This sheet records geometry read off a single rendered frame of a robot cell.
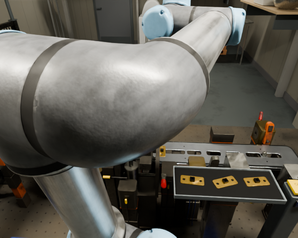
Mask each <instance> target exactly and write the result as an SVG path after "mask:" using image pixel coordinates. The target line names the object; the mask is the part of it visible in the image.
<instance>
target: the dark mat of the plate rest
mask: <svg viewBox="0 0 298 238"><path fill-rule="evenodd" d="M181 175H186V176H195V177H203V178H204V186H198V185H189V184H182V183H181ZM228 176H233V177H234V178H235V180H236V181H237V182H238V184H236V185H232V186H228V187H223V188H220V189H217V188H216V187H215V185H214V184H213V182H212V181H213V180H216V179H220V178H224V177H228ZM254 177H266V179H267V180H268V182H269V183H270V185H269V186H256V187H248V186H247V185H246V184H245V182H244V180H243V179H244V178H254ZM175 194H176V195H194V196H221V197H240V198H259V199H277V200H284V199H283V197H282V195H281V193H280V191H279V189H278V187H277V185H276V183H275V181H274V179H273V178H272V176H271V174H270V172H269V171H249V170H217V169H194V168H175Z"/></svg>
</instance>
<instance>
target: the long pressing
mask: <svg viewBox="0 0 298 238"><path fill-rule="evenodd" d="M162 146H166V150H174V151H184V154H170V153H166V156H165V157H159V165H162V162H163V161H169V162H177V165H178V164H188V157H189V156H202V157H204V159H205V164H206V167H208V165H209V162H210V158H211V157H212V156H213V155H207V152H219V153H220V154H221V155H220V156H219V155H217V156H218V157H219V165H218V168H223V164H224V160H225V156H226V153H243V154H244V156H245V158H246V160H247V163H248V165H249V167H250V169H261V170H281V168H282V166H283V164H298V155H297V154H296V152H295V151H294V150H293V149H292V148H291V147H289V146H286V145H266V144H226V143H199V142H172V141H168V142H167V143H165V144H164V145H162ZM184 146H185V147H184ZM260 149H261V150H260ZM187 151H199V152H201V155H194V154H188V153H187ZM263 151H266V152H267V154H279V155H280V156H281V158H269V157H267V155H266V157H265V156H261V154H262V153H263ZM246 153H258V154H260V156H261V157H248V156H247V155H246Z"/></svg>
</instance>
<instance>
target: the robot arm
mask: <svg viewBox="0 0 298 238"><path fill-rule="evenodd" d="M190 4H191V0H163V4H162V5H156V6H154V7H152V8H150V9H149V10H147V11H146V13H145V14H144V16H143V18H142V24H141V25H142V30H143V32H144V34H145V36H146V37H147V38H148V39H149V41H147V42H145V43H144V44H123V43H110V42H99V41H90V40H79V39H69V38H60V37H52V36H44V35H35V34H26V33H24V32H21V31H16V30H0V158H1V159H2V161H3V162H4V163H5V165H6V166H7V167H8V168H9V169H10V170H11V171H12V172H14V173H16V174H18V175H20V176H25V177H33V178H34V179H35V181H36V182H37V184H38V185H39V187H40V188H41V189H42V191H43V192H44V194H45V195H46V197H47V198H48V200H49V201H50V202H51V204H52V205H53V207H54V208H55V210H56V211H57V213H58V214H59V215H60V217H61V218H62V220H63V221H64V222H65V224H66V225H67V227H68V228H69V232H68V235H67V238H177V237H176V236H174V235H173V234H172V233H170V232H168V231H166V230H164V229H151V230H146V231H143V230H141V229H139V228H136V227H134V226H132V225H130V224H127V223H125V221H124V218H123V215H122V214H121V212H120V211H119V210H118V209H117V208H116V207H114V206H112V205H111V202H110V199H109V196H108V193H107V191H106V188H105V185H104V182H103V179H102V176H101V173H100V171H99V168H105V167H110V166H115V165H119V164H122V163H126V162H129V161H132V160H135V159H137V158H140V157H142V156H144V155H146V154H148V153H150V152H152V151H154V150H156V149H158V148H159V147H161V146H162V145H164V144H165V143H167V142H168V141H170V140H171V139H173V138H174V137H175V136H176V135H178V134H179V133H180V132H181V131H182V130H183V129H185V128H186V127H187V126H188V125H189V124H190V123H191V121H192V120H193V119H194V118H195V116H196V115H197V114H198V112H199V111H200V109H201V107H202V105H203V103H204V101H205V99H206V97H207V94H208V91H209V86H210V77H209V73H210V71H211V69H212V67H213V66H214V64H215V62H216V60H217V58H218V57H219V55H220V53H221V51H222V50H223V48H224V46H228V45H238V44H239V42H240V39H241V35H242V31H243V27H244V22H245V15H246V12H245V10H244V9H242V8H233V7H228V8H221V7H195V6H190Z"/></svg>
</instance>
